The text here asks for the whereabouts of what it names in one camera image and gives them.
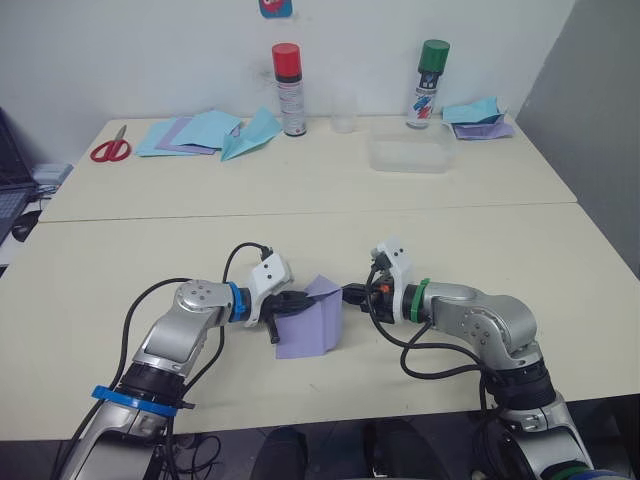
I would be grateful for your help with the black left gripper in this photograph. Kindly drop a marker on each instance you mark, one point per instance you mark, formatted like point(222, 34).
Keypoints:
point(275, 305)

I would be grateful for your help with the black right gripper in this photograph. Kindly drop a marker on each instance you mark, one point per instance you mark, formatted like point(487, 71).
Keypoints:
point(382, 300)

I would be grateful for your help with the purple paper sheet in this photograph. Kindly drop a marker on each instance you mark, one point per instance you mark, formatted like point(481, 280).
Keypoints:
point(167, 137)
point(305, 335)

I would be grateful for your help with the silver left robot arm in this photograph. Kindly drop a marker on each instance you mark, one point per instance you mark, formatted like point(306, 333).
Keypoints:
point(170, 335)

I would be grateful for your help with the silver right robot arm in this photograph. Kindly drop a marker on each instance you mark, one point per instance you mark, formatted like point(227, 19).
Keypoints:
point(500, 320)

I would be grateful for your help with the light blue paper airplane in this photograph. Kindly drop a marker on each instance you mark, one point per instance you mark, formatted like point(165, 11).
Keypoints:
point(250, 140)

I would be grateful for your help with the flat light blue paper sheet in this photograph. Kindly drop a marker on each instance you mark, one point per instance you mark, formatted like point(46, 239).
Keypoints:
point(205, 130)
point(150, 142)

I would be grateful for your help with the crumpled purple paper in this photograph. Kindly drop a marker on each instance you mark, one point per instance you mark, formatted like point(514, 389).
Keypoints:
point(485, 132)

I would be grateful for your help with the flat purple paper sheet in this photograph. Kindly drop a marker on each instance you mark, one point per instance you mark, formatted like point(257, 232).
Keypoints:
point(167, 137)

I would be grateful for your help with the crumpled light blue paper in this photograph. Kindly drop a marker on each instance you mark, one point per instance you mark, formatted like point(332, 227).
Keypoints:
point(475, 112)

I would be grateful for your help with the clear plastic container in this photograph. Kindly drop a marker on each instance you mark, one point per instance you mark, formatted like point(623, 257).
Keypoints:
point(410, 157)

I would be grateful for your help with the clear plastic cup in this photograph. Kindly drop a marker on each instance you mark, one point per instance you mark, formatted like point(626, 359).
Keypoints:
point(344, 125)

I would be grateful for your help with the red capped spray can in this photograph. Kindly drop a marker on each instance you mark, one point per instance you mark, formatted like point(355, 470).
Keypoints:
point(292, 100)

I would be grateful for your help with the green capped spray can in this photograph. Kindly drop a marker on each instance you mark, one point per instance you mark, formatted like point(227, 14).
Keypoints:
point(425, 100)

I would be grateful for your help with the small white box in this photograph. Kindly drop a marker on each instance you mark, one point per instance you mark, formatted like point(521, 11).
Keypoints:
point(50, 172)

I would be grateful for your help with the black computer mouse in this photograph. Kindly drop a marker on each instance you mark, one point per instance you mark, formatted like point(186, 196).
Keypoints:
point(21, 231)

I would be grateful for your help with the dark laptop computer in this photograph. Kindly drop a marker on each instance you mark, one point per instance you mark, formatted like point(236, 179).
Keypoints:
point(10, 200)

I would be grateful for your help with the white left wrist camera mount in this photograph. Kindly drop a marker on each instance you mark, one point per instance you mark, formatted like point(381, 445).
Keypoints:
point(267, 272)

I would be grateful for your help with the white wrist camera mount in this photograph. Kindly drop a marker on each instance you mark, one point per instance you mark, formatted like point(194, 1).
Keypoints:
point(397, 260)
point(267, 272)

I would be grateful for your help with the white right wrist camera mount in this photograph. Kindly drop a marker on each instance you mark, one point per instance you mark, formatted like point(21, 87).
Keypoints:
point(397, 260)

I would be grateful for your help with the blue wall sticker red fish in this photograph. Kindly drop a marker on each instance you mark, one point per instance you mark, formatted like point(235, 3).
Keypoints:
point(275, 7)

